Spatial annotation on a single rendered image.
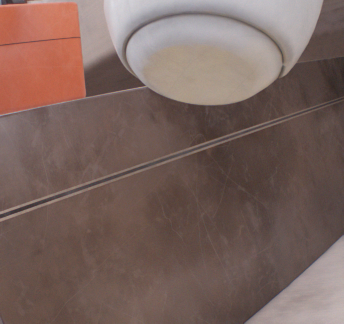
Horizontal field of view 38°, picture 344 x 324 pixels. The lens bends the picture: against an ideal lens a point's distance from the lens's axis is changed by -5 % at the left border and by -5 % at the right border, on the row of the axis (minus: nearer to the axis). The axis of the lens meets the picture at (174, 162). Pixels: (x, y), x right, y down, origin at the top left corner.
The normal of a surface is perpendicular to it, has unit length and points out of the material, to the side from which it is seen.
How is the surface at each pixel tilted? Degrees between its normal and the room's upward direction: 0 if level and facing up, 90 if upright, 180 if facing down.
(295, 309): 0
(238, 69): 145
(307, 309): 0
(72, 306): 90
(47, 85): 97
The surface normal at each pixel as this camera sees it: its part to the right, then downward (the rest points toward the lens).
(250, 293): 0.73, -0.17
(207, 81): -0.11, 0.92
